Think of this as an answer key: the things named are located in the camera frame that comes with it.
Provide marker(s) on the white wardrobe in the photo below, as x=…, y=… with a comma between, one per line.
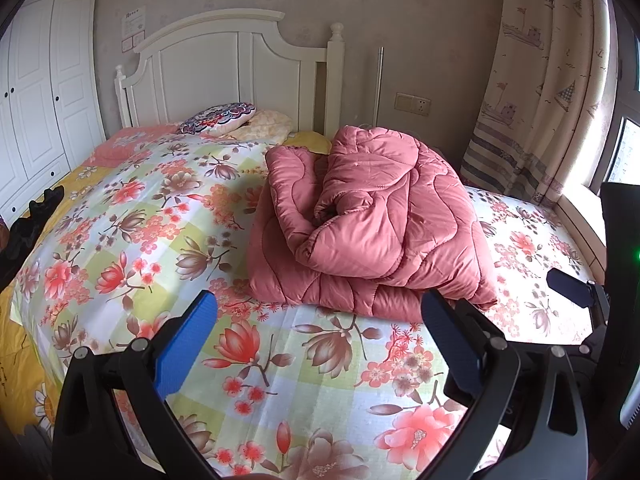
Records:
x=40, y=85

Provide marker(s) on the pale yellow floral pillow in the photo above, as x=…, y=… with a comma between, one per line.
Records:
x=265, y=122

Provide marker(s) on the dark framed window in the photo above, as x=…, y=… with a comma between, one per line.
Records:
x=627, y=150

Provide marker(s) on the beige wall socket panel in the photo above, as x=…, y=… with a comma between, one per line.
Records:
x=412, y=104

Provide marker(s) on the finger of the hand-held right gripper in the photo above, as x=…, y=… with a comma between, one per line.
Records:
x=570, y=285

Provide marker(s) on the beige window sill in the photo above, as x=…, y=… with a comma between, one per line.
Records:
x=580, y=220

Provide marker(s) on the patterned round pillow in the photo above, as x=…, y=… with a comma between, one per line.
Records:
x=220, y=116

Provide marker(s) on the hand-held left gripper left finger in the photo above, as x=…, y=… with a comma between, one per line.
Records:
x=185, y=345

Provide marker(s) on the pink quilt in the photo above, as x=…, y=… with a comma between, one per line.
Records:
x=380, y=210

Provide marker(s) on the white paper wall notices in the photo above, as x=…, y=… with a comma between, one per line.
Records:
x=132, y=27

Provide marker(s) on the yellow floral blanket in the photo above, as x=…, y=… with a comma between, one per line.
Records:
x=15, y=360

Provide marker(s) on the white wooden headboard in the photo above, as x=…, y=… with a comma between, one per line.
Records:
x=210, y=75

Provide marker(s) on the black cloth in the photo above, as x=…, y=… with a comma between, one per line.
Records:
x=30, y=230

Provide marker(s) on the printed striped curtain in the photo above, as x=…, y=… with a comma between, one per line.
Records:
x=540, y=85

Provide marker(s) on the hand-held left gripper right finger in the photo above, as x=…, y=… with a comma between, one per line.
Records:
x=452, y=345

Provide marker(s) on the floral bed sheet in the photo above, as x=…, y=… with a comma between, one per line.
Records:
x=150, y=220

